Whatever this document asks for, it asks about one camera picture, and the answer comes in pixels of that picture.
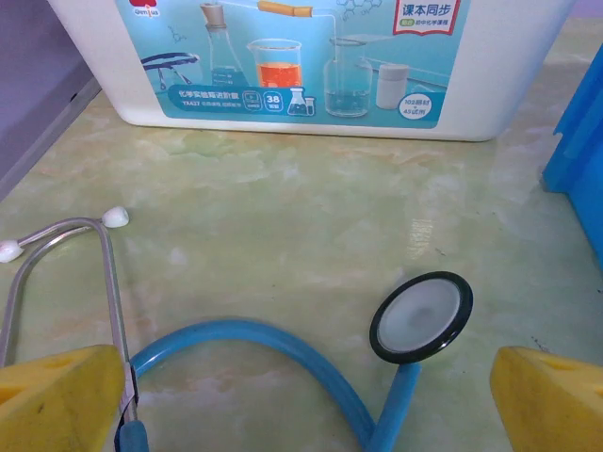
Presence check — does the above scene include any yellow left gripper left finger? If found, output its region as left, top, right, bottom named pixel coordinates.
left=0, top=344, right=128, bottom=452

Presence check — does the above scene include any blue tube stethoscope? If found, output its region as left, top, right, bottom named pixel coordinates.
left=0, top=205, right=475, bottom=452

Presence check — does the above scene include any aluminium frame side rail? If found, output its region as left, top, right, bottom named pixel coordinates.
left=0, top=77, right=103, bottom=202

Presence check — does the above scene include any white storage box blue lid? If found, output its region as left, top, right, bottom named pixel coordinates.
left=45, top=0, right=585, bottom=142

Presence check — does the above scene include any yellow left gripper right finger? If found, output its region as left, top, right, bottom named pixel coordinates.
left=489, top=346, right=603, bottom=452

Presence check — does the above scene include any blue plastic bin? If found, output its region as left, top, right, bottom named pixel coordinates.
left=541, top=44, right=603, bottom=283

